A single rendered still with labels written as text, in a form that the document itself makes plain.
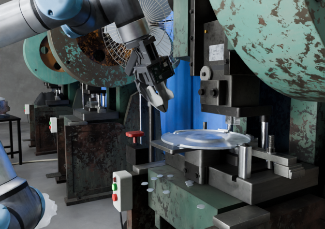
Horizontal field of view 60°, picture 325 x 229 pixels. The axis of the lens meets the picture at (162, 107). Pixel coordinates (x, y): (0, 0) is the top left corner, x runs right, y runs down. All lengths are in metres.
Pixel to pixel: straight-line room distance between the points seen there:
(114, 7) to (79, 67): 1.43
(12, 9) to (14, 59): 6.72
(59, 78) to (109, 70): 1.74
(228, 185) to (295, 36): 0.49
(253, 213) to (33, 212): 0.57
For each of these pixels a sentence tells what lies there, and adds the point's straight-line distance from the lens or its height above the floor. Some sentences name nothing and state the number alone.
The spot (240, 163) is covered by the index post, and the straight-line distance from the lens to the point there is 0.82.
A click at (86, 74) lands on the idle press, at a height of 1.02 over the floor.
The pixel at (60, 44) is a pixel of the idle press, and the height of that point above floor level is 1.22.
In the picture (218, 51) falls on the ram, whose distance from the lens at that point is 0.95.
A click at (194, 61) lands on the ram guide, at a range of 1.00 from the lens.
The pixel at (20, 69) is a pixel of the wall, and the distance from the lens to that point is 7.34.
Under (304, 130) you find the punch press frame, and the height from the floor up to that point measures 0.81.
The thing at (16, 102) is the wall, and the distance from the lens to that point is 7.35.
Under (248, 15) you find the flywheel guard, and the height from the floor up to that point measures 1.09.
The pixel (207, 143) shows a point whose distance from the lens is 0.88.
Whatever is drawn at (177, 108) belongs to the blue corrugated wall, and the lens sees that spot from 3.36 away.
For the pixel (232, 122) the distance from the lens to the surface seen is 1.00.
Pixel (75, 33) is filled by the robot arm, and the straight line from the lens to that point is 0.73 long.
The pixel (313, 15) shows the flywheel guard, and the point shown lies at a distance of 0.48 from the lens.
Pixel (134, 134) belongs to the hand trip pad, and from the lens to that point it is 1.14.
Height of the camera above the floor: 0.97
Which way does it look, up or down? 5 degrees down
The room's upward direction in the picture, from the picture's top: straight up
